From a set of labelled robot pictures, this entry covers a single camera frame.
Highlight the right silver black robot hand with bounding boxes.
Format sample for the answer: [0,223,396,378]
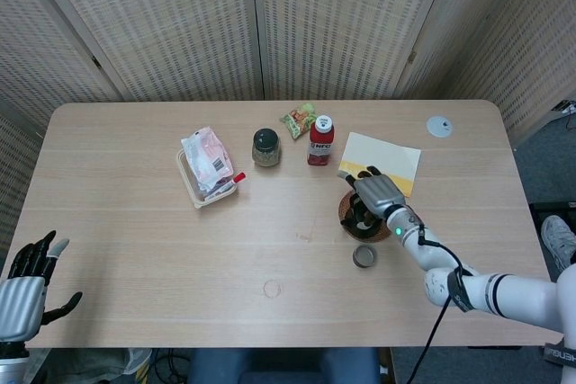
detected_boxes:
[337,165,405,230]

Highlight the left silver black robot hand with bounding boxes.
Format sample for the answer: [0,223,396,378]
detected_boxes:
[0,229,84,343]

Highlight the black teapot with handle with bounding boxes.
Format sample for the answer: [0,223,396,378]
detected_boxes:
[340,194,388,240]

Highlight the round woven rattan trivet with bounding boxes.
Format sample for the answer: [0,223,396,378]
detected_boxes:
[337,189,393,244]

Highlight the small dark ceramic cup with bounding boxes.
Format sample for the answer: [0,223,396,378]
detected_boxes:
[352,244,377,269]

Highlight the yellow white Lexicon booklet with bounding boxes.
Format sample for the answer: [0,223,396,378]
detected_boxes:
[337,131,423,199]

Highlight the red NFC juice bottle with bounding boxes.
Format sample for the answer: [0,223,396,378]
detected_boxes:
[307,114,335,167]

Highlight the crumpled pale plastic bag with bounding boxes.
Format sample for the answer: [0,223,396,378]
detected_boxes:
[26,347,154,384]

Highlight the green orange snack packet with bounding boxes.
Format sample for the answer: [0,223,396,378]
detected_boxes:
[279,103,319,141]

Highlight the glass jar with black lid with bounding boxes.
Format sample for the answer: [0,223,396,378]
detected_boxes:
[251,128,282,167]

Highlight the white marker with red cap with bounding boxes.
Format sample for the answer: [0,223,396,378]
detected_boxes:
[204,172,247,201]

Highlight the black metal stand base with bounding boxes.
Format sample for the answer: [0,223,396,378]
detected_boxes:
[529,201,576,223]

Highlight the pink white plastic pack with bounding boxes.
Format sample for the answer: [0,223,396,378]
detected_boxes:
[180,126,234,194]

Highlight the beige plastic food container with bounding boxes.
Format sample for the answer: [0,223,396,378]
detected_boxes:
[175,147,239,210]

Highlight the white sneaker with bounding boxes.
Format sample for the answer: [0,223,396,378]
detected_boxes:
[541,215,576,278]

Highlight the white power strip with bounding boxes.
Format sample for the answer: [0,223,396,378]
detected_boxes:
[551,99,576,119]

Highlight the woven folding screen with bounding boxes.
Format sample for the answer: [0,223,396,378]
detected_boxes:
[0,0,576,263]

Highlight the grey round cable grommet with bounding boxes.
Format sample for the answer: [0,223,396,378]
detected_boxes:
[426,116,453,138]

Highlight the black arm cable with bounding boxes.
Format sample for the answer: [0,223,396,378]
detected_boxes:
[404,224,476,384]

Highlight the black floor cables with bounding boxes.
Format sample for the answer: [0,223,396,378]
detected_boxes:
[151,347,191,384]

